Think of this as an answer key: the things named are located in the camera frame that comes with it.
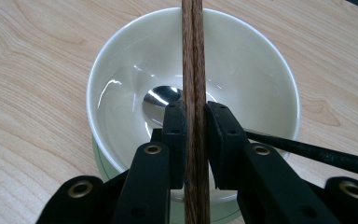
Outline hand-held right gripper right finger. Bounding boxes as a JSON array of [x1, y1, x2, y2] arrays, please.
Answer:
[[206, 101, 339, 224]]

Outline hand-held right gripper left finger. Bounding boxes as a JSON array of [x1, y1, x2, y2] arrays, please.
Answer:
[[111, 100, 187, 224]]

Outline cream ceramic bowl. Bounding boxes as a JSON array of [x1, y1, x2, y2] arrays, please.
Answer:
[[86, 7, 301, 203]]

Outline brown wooden chopstick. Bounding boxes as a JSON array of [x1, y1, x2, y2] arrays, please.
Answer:
[[191, 0, 212, 224], [181, 0, 197, 224]]

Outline silver spoon with dark handle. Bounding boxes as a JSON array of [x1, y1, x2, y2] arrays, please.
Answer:
[[143, 85, 358, 180]]

